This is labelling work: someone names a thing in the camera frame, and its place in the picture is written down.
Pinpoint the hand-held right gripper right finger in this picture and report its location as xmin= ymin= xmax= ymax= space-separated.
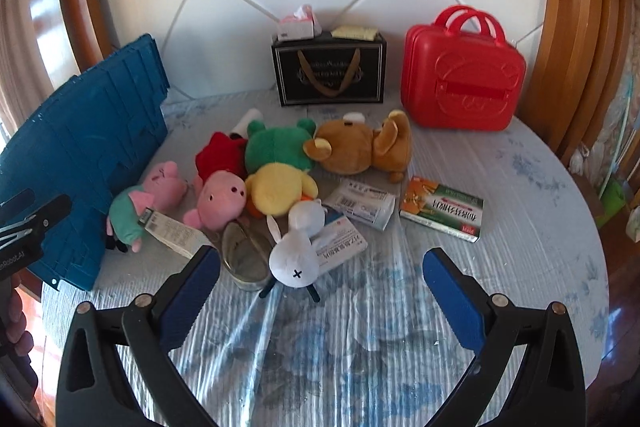
xmin=422 ymin=247 xmax=587 ymax=427

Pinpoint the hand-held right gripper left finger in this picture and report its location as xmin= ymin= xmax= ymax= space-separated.
xmin=56 ymin=244 xmax=222 ymax=427

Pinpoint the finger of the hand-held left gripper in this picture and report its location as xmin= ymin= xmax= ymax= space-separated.
xmin=0 ymin=189 xmax=73 ymax=254

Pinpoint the blue plastic crate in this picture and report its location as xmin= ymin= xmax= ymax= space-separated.
xmin=0 ymin=33 xmax=171 ymax=292

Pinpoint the pink pig head plush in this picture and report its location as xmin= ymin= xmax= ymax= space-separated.
xmin=182 ymin=170 xmax=247 ymax=231

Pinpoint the pink pig plush green shirt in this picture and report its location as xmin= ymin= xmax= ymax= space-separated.
xmin=105 ymin=160 xmax=211 ymax=260

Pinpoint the yellow duck plush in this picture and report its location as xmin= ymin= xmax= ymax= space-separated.
xmin=244 ymin=162 xmax=319 ymax=220

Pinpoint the red plush toy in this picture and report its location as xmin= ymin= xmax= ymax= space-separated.
xmin=194 ymin=132 xmax=249 ymax=180

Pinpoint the green frog plush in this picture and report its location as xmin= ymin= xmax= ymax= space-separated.
xmin=244 ymin=118 xmax=317 ymax=172

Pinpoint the person's left hand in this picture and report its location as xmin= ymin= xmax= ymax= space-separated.
xmin=0 ymin=286 xmax=31 ymax=360

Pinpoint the green and orange medicine box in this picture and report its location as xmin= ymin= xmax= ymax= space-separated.
xmin=399 ymin=176 xmax=485 ymax=243

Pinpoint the pale blue floral bed cover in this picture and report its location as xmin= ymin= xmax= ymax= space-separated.
xmin=40 ymin=87 xmax=610 ymax=427

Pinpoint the white rabbit plush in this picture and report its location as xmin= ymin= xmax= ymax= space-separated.
xmin=260 ymin=199 xmax=337 ymax=303

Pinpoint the white and blue medicine box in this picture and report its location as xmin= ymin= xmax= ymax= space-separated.
xmin=312 ymin=212 xmax=368 ymax=275

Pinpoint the brown bear plush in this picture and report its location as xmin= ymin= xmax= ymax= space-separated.
xmin=305 ymin=109 xmax=413 ymax=184

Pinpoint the white paper roll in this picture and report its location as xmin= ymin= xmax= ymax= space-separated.
xmin=230 ymin=108 xmax=265 ymax=140

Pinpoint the black gift bag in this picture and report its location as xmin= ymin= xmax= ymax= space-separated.
xmin=271 ymin=32 xmax=388 ymax=108

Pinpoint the yellow packet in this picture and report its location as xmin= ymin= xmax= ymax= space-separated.
xmin=331 ymin=25 xmax=378 ymax=42

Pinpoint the pink tissue pack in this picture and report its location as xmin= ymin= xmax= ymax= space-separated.
xmin=276 ymin=4 xmax=321 ymax=42

